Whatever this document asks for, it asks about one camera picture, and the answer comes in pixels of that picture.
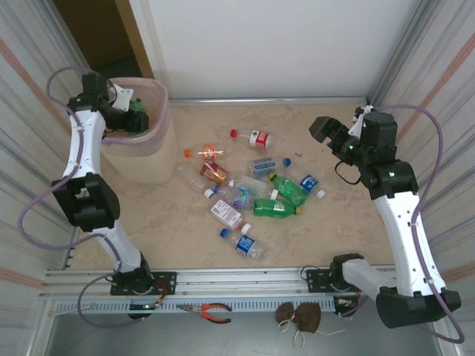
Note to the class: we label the red cap red label bottle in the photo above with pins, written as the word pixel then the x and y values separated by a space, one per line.
pixel 259 138

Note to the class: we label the white cap blue label bottle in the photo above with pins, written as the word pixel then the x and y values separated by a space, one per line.
pixel 308 182

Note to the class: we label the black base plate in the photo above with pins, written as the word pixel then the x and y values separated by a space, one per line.
pixel 317 278
pixel 167 280

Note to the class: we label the small brown cloth pouch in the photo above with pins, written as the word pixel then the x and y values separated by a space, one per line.
pixel 285 311

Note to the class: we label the colourful label clear bottle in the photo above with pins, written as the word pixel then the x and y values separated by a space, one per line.
pixel 241 196

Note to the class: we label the brown wooden door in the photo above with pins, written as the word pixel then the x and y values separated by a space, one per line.
pixel 96 29

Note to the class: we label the pink mesh waste bin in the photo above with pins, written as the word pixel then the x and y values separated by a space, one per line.
pixel 148 163

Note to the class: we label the aluminium back frame rail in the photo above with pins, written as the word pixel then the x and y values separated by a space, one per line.
pixel 267 101

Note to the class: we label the large brown cloth pouch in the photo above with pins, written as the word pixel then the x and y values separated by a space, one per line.
pixel 308 317

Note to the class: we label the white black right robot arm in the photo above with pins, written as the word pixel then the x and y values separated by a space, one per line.
pixel 404 230

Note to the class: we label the blue cap pale label bottle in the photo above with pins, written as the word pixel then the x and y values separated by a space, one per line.
pixel 263 165

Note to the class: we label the pink liquid white label bottle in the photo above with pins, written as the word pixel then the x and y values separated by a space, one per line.
pixel 224 213

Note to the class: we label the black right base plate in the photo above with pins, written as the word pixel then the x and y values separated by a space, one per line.
pixel 317 278

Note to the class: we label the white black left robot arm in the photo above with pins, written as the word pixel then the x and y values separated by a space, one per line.
pixel 83 148

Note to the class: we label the crushed clear red-gold label bottle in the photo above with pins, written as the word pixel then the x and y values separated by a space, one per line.
pixel 215 172

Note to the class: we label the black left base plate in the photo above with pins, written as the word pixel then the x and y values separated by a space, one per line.
pixel 167 280

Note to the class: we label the clear white cap bottle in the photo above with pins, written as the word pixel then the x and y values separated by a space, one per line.
pixel 250 182

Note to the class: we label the aluminium front rail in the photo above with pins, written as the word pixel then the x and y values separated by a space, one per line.
pixel 241 278

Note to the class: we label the orange cap soda bottle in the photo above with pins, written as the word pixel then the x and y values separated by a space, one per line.
pixel 209 151

